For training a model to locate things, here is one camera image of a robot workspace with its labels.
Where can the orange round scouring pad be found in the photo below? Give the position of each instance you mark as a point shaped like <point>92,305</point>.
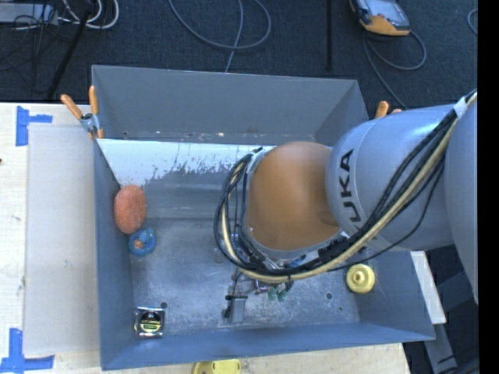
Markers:
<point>129,209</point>

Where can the yellow round disc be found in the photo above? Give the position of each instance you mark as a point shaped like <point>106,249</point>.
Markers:
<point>360,279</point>

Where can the grey metal bin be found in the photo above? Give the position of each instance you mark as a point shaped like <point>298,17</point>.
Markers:
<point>187,263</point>

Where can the pale flat board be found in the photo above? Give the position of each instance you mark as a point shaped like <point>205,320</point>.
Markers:
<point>58,228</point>

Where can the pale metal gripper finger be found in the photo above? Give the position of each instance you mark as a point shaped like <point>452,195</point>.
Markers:
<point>238,311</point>
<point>227,312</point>

